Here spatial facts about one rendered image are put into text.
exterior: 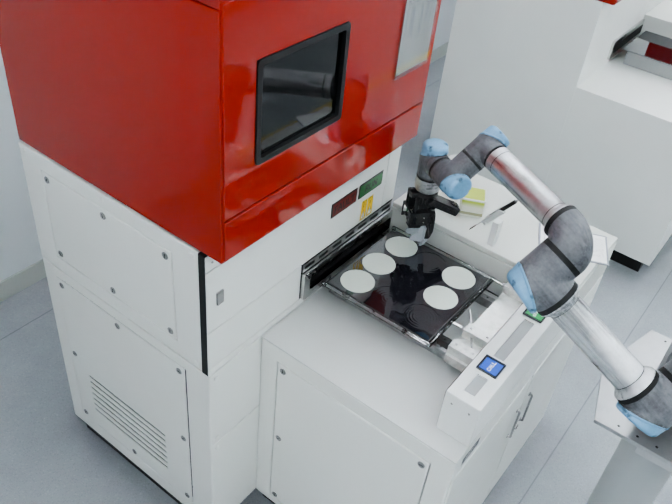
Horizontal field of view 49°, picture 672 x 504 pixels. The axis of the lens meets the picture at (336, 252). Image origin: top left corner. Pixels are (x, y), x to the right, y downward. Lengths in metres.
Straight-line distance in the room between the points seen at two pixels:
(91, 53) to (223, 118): 0.38
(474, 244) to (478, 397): 0.60
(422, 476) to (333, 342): 0.43
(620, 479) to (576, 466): 0.65
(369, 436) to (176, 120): 0.96
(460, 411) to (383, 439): 0.25
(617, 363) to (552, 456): 1.19
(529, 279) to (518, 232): 0.57
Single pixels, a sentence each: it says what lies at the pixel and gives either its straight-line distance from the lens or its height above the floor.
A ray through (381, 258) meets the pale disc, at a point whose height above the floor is 0.90.
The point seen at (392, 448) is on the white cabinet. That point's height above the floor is 0.73.
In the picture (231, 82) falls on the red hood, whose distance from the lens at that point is 1.42.
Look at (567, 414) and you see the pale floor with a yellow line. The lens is 3.18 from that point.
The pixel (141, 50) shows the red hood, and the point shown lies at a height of 1.65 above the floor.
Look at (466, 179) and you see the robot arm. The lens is 2.00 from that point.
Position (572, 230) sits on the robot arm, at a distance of 1.81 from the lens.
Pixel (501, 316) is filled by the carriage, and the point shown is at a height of 0.88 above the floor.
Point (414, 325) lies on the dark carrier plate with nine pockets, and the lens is 2.02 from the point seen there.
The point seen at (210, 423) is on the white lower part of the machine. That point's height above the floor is 0.63.
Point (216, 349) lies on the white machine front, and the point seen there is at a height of 0.90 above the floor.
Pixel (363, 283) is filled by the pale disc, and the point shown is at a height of 0.90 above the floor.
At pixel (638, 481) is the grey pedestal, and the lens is 2.37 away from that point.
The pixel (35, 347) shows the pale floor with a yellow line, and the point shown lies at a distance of 3.26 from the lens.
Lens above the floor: 2.29
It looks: 39 degrees down
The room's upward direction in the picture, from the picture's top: 7 degrees clockwise
